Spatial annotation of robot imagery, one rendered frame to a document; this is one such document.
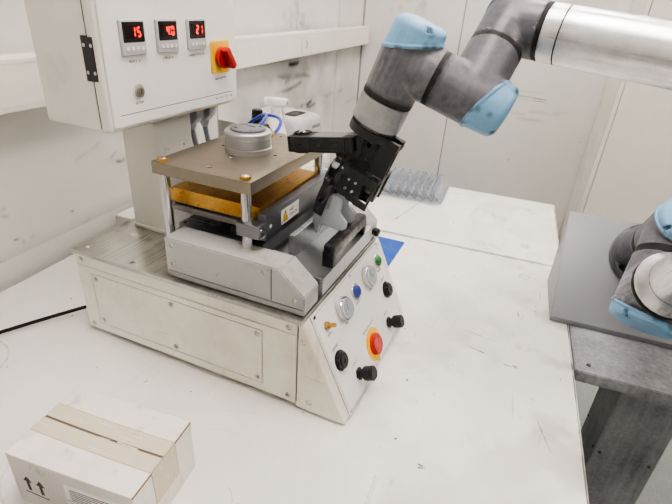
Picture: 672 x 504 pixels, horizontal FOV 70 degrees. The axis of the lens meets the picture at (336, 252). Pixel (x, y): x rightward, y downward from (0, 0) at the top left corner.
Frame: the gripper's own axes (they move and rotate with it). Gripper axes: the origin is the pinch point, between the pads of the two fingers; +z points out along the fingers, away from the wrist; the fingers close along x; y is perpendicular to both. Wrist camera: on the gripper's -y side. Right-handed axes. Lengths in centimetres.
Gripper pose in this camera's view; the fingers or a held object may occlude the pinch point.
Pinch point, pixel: (315, 223)
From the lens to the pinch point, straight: 82.4
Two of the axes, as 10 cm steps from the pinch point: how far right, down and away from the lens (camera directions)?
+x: 4.0, -4.1, 8.2
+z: -3.7, 7.5, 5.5
